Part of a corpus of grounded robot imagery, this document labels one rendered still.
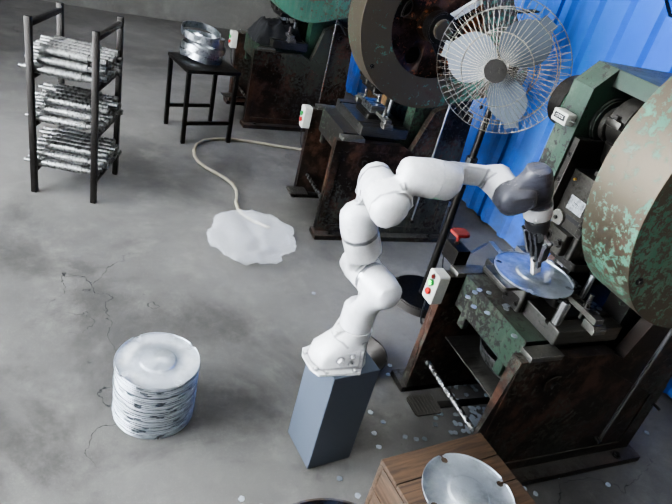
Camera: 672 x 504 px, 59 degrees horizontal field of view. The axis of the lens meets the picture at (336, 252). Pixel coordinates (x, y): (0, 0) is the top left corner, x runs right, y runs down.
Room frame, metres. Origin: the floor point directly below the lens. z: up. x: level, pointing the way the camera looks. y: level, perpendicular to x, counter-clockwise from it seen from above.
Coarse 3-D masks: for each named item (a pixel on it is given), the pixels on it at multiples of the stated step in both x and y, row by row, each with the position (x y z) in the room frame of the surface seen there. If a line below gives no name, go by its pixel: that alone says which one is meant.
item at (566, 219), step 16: (576, 176) 1.94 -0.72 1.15; (592, 176) 1.92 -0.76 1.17; (576, 192) 1.91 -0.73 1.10; (560, 208) 1.94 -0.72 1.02; (576, 208) 1.89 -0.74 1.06; (560, 224) 1.91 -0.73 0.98; (576, 224) 1.86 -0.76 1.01; (560, 240) 1.85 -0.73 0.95; (576, 240) 1.84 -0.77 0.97; (576, 256) 1.84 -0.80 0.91
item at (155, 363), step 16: (144, 336) 1.63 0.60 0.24; (160, 336) 1.65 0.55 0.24; (176, 336) 1.67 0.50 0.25; (128, 352) 1.53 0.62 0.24; (144, 352) 1.55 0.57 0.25; (160, 352) 1.57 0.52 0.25; (176, 352) 1.59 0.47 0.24; (192, 352) 1.61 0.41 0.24; (128, 368) 1.46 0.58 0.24; (144, 368) 1.47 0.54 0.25; (160, 368) 1.49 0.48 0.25; (176, 368) 1.52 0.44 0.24; (192, 368) 1.54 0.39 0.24; (144, 384) 1.41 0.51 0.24; (160, 384) 1.42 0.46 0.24; (176, 384) 1.44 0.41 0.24
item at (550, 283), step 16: (496, 256) 1.93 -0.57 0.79; (512, 256) 1.97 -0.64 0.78; (528, 256) 2.01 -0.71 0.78; (512, 272) 1.85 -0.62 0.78; (528, 272) 1.87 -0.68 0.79; (544, 272) 1.90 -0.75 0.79; (560, 272) 1.95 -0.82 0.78; (528, 288) 1.76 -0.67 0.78; (544, 288) 1.79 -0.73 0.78; (560, 288) 1.82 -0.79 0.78
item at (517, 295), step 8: (488, 272) 1.82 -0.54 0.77; (496, 272) 1.82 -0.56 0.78; (496, 280) 1.78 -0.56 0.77; (504, 280) 1.78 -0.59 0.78; (504, 288) 1.74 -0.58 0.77; (512, 288) 1.74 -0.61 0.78; (504, 296) 1.88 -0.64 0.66; (512, 296) 1.85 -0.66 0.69; (520, 296) 1.82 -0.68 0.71; (528, 296) 1.81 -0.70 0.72; (536, 296) 1.83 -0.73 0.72; (512, 304) 1.82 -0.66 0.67; (520, 304) 1.81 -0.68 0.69
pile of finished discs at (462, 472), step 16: (432, 464) 1.29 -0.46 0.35; (448, 464) 1.31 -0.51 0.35; (464, 464) 1.33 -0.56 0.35; (480, 464) 1.35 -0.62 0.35; (432, 480) 1.23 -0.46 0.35; (448, 480) 1.25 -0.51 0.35; (464, 480) 1.26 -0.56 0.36; (480, 480) 1.28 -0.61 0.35; (496, 480) 1.30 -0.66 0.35; (432, 496) 1.18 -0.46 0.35; (448, 496) 1.19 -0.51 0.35; (464, 496) 1.20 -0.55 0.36; (480, 496) 1.22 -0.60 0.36; (496, 496) 1.24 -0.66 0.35; (512, 496) 1.25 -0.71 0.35
